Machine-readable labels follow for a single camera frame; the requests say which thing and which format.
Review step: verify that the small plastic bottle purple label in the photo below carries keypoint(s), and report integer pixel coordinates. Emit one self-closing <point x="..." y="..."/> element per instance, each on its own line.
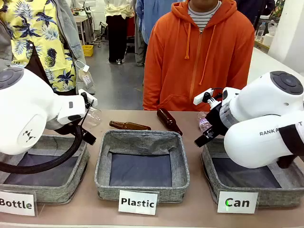
<point x="203" y="123"/>

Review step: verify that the white Plastic label sign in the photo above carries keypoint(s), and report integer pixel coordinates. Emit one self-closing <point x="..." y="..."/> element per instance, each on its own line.
<point x="137" y="202"/>

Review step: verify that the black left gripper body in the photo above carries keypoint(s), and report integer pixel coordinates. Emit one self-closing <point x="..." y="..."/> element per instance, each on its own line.
<point x="67" y="127"/>

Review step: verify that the slim brown glass bottle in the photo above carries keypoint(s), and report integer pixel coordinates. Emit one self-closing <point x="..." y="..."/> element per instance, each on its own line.
<point x="133" y="126"/>

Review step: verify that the person's right forearm orange sleeve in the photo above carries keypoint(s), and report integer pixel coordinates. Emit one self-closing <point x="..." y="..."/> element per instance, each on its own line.
<point x="150" y="95"/>

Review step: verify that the background work desk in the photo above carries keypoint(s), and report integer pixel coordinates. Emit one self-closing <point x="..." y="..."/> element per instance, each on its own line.
<point x="82" y="23"/>

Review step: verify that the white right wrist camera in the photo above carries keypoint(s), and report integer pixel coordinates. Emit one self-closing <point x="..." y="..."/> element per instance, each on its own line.
<point x="201" y="97"/>

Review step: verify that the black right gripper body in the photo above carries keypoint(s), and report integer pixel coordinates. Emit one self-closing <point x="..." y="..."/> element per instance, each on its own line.
<point x="215" y="120"/>

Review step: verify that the grey fabric basket labelled Can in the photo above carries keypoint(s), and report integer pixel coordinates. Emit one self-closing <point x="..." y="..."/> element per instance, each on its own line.
<point x="273" y="194"/>

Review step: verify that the person in orange hoodie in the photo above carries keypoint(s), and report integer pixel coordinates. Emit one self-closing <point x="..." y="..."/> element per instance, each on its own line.
<point x="197" y="66"/>

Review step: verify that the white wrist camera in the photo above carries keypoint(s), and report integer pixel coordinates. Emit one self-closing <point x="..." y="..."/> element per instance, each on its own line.
<point x="201" y="97"/>
<point x="89" y="96"/>

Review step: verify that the black sleeve on robot arm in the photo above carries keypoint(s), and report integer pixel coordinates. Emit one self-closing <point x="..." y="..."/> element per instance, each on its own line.
<point x="293" y="142"/>

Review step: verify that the white Bottle label sign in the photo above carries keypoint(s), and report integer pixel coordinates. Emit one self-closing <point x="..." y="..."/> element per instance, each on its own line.
<point x="16" y="203"/>

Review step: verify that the person in yellow floral shirt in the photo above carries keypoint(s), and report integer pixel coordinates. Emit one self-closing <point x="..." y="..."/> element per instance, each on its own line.
<point x="35" y="35"/>

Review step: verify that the stubby brown glass bottle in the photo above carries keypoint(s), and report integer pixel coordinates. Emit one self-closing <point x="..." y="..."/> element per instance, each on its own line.
<point x="167" y="118"/>

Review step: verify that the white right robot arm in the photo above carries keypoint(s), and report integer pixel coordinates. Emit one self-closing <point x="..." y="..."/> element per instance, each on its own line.
<point x="249" y="142"/>

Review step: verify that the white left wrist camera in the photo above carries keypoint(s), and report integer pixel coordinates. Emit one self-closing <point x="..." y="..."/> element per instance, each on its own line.
<point x="89" y="96"/>

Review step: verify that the white cylinder container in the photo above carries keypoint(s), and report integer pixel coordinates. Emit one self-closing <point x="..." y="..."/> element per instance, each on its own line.
<point x="269" y="40"/>

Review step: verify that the white round table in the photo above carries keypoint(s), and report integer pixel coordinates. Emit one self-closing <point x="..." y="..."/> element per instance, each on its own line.
<point x="263" y="64"/>

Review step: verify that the person in blue shirt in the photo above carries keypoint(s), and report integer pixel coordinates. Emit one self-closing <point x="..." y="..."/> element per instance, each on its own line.
<point x="145" y="19"/>

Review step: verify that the large clear plastic bottle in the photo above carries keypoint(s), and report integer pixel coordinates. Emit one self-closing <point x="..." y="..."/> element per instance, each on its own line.
<point x="95" y="117"/>

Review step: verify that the yellow plastic crate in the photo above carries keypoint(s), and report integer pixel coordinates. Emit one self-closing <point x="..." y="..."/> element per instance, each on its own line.
<point x="88" y="50"/>

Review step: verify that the clear water bottle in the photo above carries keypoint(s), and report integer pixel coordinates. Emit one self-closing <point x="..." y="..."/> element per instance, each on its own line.
<point x="261" y="32"/>

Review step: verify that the person in cream top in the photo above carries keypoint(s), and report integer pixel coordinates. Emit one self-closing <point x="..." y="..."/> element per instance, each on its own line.
<point x="117" y="31"/>

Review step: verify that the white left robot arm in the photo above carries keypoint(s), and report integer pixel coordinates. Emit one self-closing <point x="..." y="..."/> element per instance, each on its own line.
<point x="23" y="107"/>

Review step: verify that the black office chair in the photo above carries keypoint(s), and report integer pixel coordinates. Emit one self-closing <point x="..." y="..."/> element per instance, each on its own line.
<point x="102" y="32"/>

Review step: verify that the person's left forearm orange sleeve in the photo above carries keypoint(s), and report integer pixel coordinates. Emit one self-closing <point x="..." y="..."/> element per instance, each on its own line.
<point x="244" y="76"/>

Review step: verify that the white Can label sign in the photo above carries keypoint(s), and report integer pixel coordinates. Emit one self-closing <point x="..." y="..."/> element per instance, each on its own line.
<point x="237" y="202"/>

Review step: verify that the person in dark clothes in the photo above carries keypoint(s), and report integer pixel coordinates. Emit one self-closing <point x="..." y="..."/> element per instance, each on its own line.
<point x="254" y="9"/>

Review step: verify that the grey fabric basket labelled Plastic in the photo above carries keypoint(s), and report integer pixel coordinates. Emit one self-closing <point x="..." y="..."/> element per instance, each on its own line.
<point x="142" y="142"/>

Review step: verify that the hanging card tag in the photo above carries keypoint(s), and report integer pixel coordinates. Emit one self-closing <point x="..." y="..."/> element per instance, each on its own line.
<point x="86" y="78"/>

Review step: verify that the grey fabric basket labelled Bottle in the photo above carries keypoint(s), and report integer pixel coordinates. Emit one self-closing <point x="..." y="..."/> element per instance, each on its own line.
<point x="59" y="190"/>

